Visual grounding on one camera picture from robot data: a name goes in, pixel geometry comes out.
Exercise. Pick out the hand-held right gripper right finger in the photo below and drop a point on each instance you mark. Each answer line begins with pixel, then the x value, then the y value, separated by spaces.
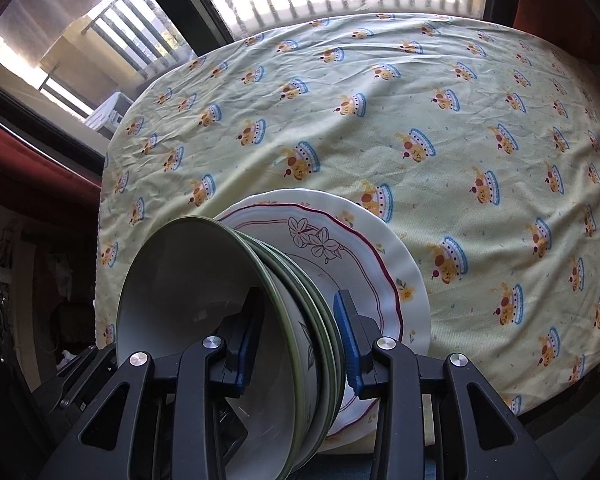
pixel 347 340

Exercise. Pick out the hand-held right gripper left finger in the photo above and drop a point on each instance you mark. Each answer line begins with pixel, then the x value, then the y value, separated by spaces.
pixel 247 355

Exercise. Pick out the white bowl dark rim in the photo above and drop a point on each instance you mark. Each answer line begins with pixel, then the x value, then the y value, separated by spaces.
pixel 180 285
pixel 328 400
pixel 339 400

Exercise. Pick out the yellow flower scalloped plate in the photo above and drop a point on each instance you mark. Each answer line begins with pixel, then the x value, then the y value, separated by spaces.
pixel 405 280

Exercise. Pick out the red rim scalloped plate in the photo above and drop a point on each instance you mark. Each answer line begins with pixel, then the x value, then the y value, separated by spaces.
pixel 330 255

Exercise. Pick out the yellow printed tablecloth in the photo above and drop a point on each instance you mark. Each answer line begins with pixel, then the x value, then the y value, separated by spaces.
pixel 380 135

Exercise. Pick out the red curtain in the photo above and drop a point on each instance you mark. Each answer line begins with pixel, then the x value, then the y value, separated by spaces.
pixel 30 160
pixel 555 0

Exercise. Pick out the white air conditioner unit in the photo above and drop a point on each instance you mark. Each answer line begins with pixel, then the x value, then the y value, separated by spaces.
pixel 110 115

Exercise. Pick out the balcony railing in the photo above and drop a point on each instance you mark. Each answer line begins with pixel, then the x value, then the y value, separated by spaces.
pixel 130 25

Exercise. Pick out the white hanging cloth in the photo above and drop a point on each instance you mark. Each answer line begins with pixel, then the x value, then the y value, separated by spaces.
pixel 50 5

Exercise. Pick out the dark window frame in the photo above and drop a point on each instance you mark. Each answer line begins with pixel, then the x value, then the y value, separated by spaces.
pixel 190 5

